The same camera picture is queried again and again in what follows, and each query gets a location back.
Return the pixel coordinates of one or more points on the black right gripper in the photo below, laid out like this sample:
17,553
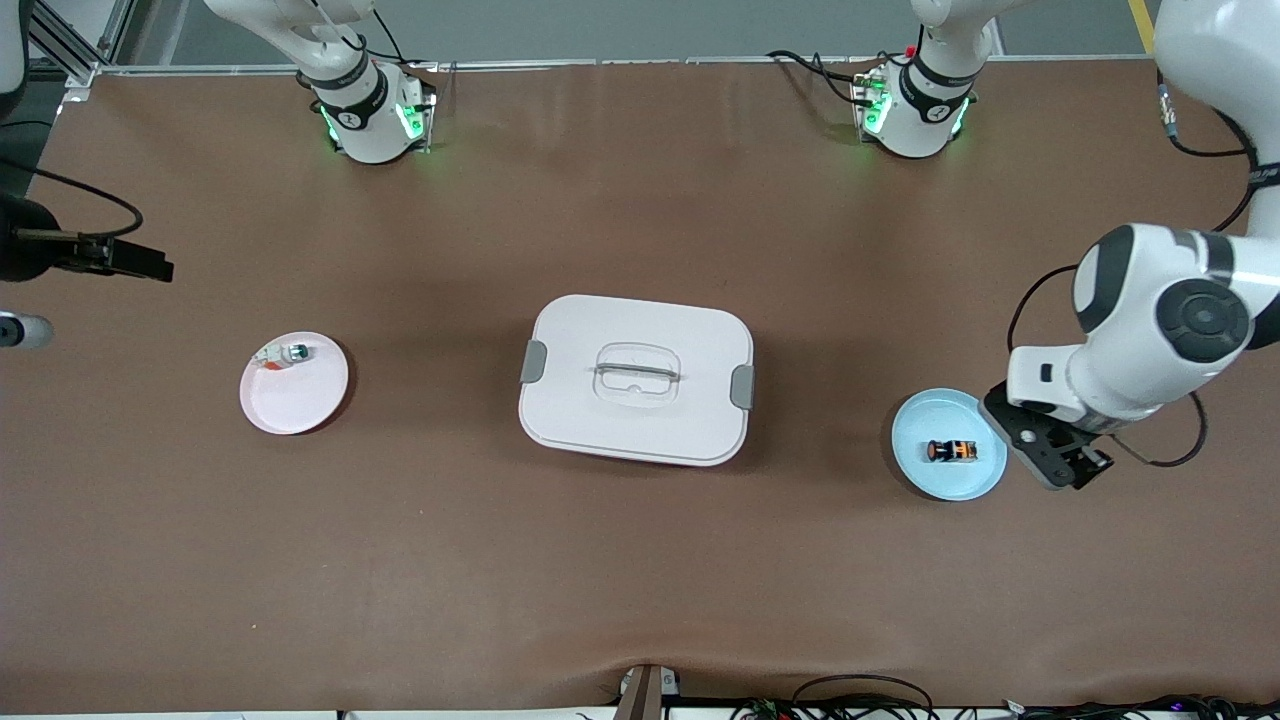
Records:
22,246

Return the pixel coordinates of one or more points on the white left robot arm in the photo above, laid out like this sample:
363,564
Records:
1160,320

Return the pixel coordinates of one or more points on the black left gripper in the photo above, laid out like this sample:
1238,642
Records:
1093,462

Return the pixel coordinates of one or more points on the light blue round plate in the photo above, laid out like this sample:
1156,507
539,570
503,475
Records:
950,485

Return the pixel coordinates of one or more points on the aluminium frame post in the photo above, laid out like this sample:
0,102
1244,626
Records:
80,80

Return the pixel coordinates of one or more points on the green push-button switch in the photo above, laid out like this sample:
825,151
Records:
297,352

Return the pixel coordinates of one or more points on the aluminium table edge rail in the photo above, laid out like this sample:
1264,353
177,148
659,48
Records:
650,62

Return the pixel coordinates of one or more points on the pink round plate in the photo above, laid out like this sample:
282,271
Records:
290,405

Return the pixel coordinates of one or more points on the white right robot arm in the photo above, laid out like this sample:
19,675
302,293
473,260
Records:
365,120

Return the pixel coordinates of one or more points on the white lidded storage box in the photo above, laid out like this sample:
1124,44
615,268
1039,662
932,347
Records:
640,430

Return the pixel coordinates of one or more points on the orange push-button switch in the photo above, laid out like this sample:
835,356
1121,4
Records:
950,451

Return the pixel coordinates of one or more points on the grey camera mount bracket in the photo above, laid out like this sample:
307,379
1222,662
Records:
640,700

